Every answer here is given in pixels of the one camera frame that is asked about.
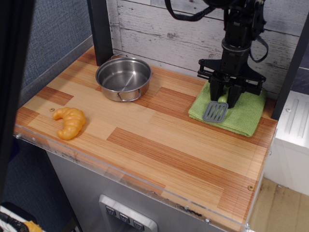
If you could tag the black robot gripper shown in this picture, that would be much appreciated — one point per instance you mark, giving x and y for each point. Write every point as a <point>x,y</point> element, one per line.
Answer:
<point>233,71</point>

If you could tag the green and grey toy spatula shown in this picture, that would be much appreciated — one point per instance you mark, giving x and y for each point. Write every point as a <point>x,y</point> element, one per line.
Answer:
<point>216,110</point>

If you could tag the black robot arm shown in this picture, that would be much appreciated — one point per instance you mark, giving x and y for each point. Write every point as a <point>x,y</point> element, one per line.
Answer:
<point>243,24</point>

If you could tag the green folded towel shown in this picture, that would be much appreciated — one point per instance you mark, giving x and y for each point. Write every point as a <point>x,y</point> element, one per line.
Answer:
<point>242,119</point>

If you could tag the white metal cabinet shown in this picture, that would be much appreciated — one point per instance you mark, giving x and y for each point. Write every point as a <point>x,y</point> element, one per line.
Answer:
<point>288,160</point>

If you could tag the stainless steel pot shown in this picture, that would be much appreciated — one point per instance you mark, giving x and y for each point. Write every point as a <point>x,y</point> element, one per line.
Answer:
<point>124,79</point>

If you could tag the clear acrylic edge guard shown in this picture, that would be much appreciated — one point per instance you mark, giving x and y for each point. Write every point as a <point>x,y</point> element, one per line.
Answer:
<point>153,140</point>

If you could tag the orange toy croissant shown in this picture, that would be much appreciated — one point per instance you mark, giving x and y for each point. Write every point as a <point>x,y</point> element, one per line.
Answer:
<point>74,119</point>

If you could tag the grey toy fridge cabinet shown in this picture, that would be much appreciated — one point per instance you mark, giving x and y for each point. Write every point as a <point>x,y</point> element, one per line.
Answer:
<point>84,186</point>

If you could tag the silver dispenser button panel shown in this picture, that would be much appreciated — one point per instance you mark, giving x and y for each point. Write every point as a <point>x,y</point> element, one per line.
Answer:
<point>119,217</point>

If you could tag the yellow object bottom left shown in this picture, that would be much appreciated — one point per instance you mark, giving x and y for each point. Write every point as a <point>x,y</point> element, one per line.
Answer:
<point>33,227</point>

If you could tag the dark right vertical post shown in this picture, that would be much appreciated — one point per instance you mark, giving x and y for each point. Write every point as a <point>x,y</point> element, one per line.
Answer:
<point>292,71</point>

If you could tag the black vertical post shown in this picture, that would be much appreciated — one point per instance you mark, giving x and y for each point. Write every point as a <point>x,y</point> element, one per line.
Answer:
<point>100,26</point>

